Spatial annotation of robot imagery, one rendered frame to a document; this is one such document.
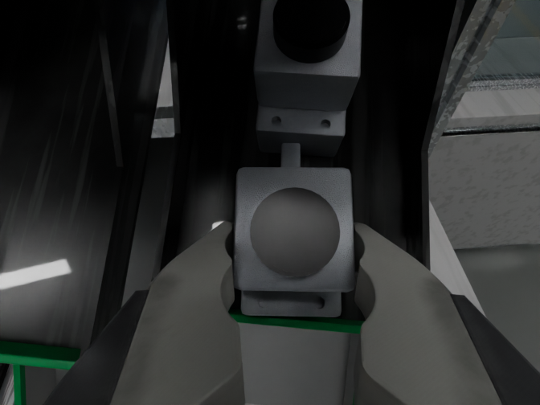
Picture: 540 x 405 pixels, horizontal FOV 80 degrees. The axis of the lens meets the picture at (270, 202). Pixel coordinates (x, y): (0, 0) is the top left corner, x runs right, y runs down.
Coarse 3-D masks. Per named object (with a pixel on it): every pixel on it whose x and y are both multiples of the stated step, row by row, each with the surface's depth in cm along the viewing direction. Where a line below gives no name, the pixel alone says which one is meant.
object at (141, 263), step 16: (160, 144) 27; (160, 160) 27; (160, 176) 27; (144, 192) 28; (160, 192) 27; (144, 208) 28; (160, 208) 28; (144, 224) 28; (144, 240) 28; (144, 256) 28; (128, 272) 29; (144, 272) 28; (128, 288) 29; (144, 288) 29; (16, 368) 26; (32, 368) 27; (48, 368) 29; (16, 384) 26; (32, 384) 27; (48, 384) 29; (16, 400) 26; (32, 400) 28
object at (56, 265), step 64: (0, 0) 20; (64, 0) 20; (128, 0) 15; (0, 64) 19; (64, 64) 19; (128, 64) 15; (0, 128) 18; (64, 128) 18; (128, 128) 16; (0, 192) 18; (64, 192) 17; (128, 192) 16; (0, 256) 17; (64, 256) 17; (128, 256) 17; (0, 320) 16; (64, 320) 16
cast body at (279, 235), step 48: (288, 144) 17; (240, 192) 12; (288, 192) 11; (336, 192) 12; (240, 240) 12; (288, 240) 11; (336, 240) 11; (240, 288) 11; (288, 288) 11; (336, 288) 11
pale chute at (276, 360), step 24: (240, 336) 31; (264, 336) 30; (288, 336) 30; (312, 336) 30; (336, 336) 30; (264, 360) 31; (288, 360) 31; (312, 360) 31; (336, 360) 30; (264, 384) 31; (288, 384) 31; (312, 384) 31; (336, 384) 31
